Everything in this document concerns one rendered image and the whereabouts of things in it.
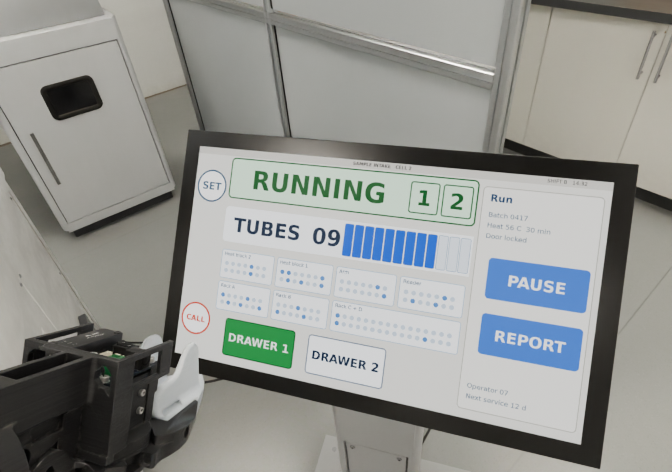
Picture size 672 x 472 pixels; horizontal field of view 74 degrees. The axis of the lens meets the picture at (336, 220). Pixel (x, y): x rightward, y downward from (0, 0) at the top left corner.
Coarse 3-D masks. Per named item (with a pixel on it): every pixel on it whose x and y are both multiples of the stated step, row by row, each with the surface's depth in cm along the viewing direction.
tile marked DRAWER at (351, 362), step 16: (320, 336) 52; (320, 352) 52; (336, 352) 52; (352, 352) 51; (368, 352) 51; (384, 352) 50; (304, 368) 53; (320, 368) 52; (336, 368) 52; (352, 368) 51; (368, 368) 51; (384, 368) 50; (368, 384) 51
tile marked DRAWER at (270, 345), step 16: (240, 320) 55; (224, 336) 55; (240, 336) 55; (256, 336) 54; (272, 336) 54; (288, 336) 53; (224, 352) 55; (240, 352) 55; (256, 352) 54; (272, 352) 54; (288, 352) 53; (288, 368) 53
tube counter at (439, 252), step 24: (312, 240) 53; (336, 240) 52; (360, 240) 51; (384, 240) 51; (408, 240) 50; (432, 240) 49; (456, 240) 49; (408, 264) 50; (432, 264) 49; (456, 264) 48
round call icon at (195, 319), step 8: (184, 304) 57; (192, 304) 57; (200, 304) 56; (208, 304) 56; (184, 312) 57; (192, 312) 57; (200, 312) 56; (208, 312) 56; (184, 320) 57; (192, 320) 57; (200, 320) 56; (208, 320) 56; (184, 328) 57; (192, 328) 57; (200, 328) 56; (208, 328) 56; (208, 336) 56
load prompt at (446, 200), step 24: (240, 168) 55; (264, 168) 55; (288, 168) 54; (312, 168) 53; (336, 168) 52; (240, 192) 55; (264, 192) 55; (288, 192) 54; (312, 192) 53; (336, 192) 52; (360, 192) 51; (384, 192) 51; (408, 192) 50; (432, 192) 49; (456, 192) 49; (384, 216) 51; (408, 216) 50; (432, 216) 49; (456, 216) 49
